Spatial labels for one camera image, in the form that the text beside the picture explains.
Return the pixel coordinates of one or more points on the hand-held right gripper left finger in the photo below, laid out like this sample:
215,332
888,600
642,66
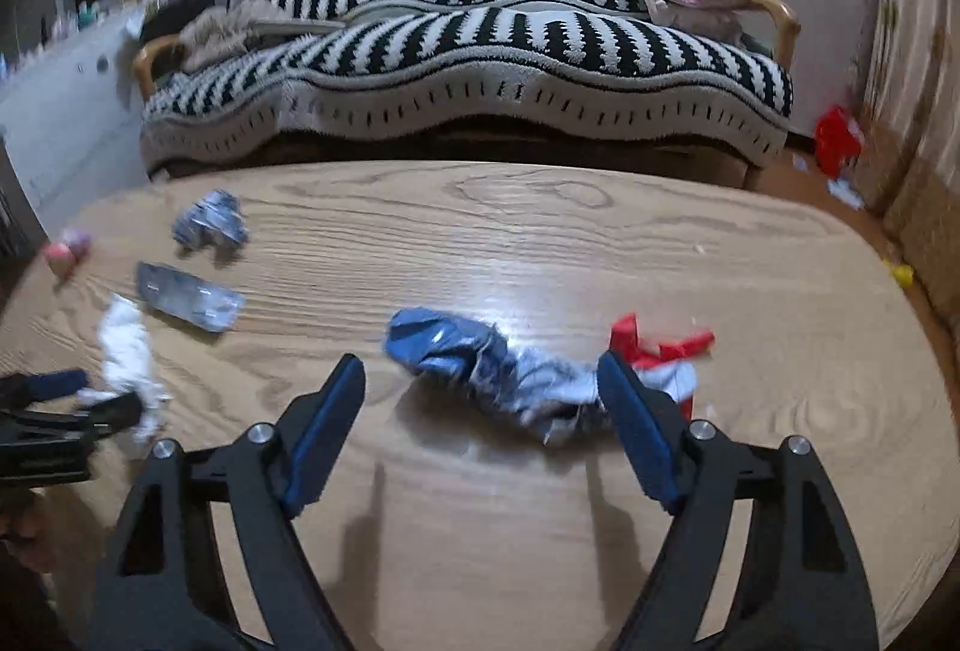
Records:
322,433

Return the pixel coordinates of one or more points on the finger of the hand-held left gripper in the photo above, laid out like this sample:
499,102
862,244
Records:
112,411
45,385

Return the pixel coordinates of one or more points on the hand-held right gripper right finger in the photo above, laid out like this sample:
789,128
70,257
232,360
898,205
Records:
637,426

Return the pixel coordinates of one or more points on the white tissue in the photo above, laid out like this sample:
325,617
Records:
127,351

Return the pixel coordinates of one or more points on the blue foil wrapper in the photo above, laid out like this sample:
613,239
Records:
480,370

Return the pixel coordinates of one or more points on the red and white wrapper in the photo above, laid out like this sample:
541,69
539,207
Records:
660,358

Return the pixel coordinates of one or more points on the flattened silver foil wrapper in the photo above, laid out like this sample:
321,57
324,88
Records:
187,300

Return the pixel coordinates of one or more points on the pink striped toy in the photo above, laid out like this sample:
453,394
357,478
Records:
67,250

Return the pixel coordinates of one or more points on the crumpled blue and white wrapper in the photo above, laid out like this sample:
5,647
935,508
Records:
208,222

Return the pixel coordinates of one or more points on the white dresser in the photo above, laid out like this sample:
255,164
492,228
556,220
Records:
52,111

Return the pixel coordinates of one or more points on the small yellow object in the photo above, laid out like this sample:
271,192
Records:
903,274

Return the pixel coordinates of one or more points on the white paper scraps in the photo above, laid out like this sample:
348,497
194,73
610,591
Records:
844,192

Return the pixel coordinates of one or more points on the red plastic bag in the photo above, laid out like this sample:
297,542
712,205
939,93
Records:
836,141

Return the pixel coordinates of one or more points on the beige plush cloth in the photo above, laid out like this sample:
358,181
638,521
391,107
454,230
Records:
225,32

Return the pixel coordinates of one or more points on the black and white striped blanket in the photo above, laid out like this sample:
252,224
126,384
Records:
480,58

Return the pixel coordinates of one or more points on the beige pillow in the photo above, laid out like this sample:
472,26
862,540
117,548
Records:
701,25

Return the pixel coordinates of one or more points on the wooden frame sofa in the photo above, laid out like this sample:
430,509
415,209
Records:
784,21

